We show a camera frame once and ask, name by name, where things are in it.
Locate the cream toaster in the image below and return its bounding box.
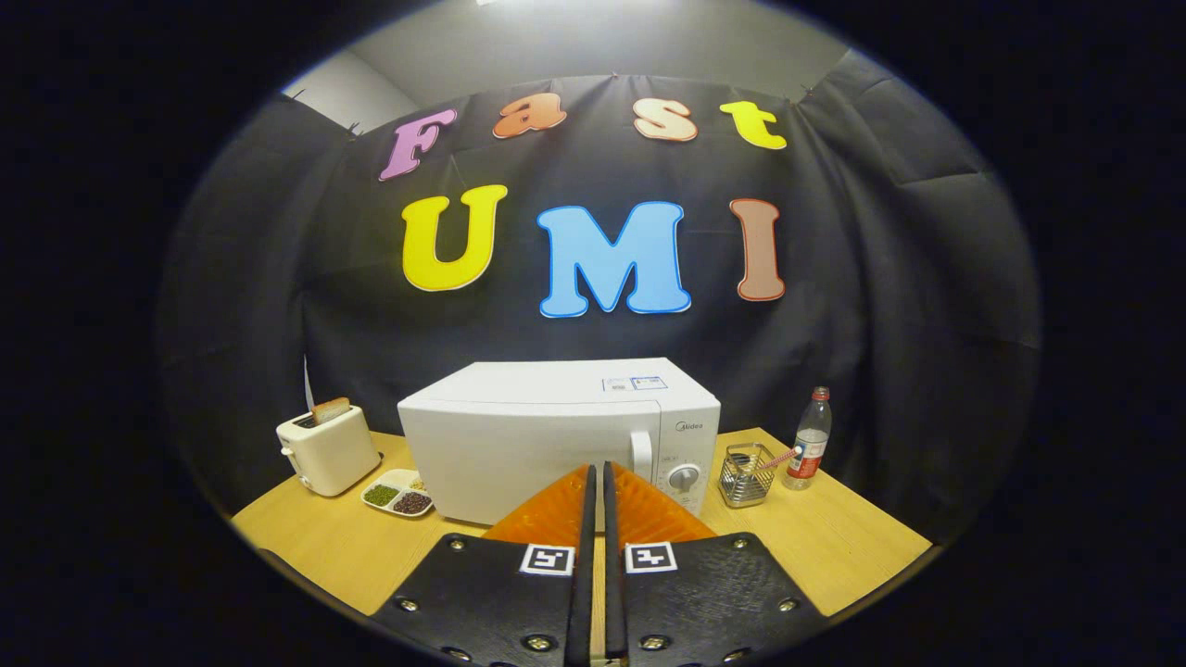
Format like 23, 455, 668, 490
276, 405, 383, 497

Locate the white divided bean dish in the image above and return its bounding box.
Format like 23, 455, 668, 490
360, 469, 435, 518

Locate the metal wire basket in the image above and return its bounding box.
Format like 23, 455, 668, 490
718, 443, 777, 510

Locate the clear plastic water bottle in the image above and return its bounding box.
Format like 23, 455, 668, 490
782, 386, 833, 491

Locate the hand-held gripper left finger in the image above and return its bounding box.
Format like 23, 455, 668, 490
371, 463, 597, 667

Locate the white microwave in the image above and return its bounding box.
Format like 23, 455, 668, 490
397, 358, 722, 527

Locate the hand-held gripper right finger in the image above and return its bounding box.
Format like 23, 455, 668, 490
604, 461, 827, 667

